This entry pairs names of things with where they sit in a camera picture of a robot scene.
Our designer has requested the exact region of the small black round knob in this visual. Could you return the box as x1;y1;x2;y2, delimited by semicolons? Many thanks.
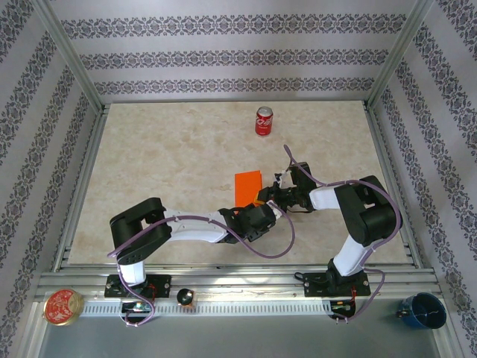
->
176;287;197;309

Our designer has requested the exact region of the slotted white cable duct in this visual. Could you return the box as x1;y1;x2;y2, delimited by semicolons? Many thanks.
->
80;300;332;318

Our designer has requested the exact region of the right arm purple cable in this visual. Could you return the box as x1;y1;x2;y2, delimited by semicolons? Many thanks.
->
283;144;404;324

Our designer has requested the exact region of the blue enamel mug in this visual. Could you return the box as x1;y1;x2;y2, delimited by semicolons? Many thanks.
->
395;292;447;330

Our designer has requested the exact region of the orange cloth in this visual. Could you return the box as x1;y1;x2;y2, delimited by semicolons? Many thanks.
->
234;169;263;208

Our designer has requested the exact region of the aluminium mounting rail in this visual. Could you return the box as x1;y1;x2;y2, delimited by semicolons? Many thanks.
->
35;265;443;299

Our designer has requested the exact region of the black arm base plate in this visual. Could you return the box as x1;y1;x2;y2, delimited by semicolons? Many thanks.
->
303;271;371;298
104;274;172;298

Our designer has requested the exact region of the red soda can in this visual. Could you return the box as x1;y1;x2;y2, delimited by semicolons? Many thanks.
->
254;106;276;138

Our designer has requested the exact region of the aluminium frame post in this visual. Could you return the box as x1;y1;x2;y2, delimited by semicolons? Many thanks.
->
367;0;437;109
31;0;106;111

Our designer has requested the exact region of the small green circuit board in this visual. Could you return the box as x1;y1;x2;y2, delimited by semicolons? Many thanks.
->
330;299;357;315
119;301;154;314

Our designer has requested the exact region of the round red gold tin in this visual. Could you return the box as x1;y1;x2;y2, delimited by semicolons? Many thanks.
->
42;289;85;327

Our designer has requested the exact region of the aluminium side rail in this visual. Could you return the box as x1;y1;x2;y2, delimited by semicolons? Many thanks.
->
54;105;112;270
361;102;424;269

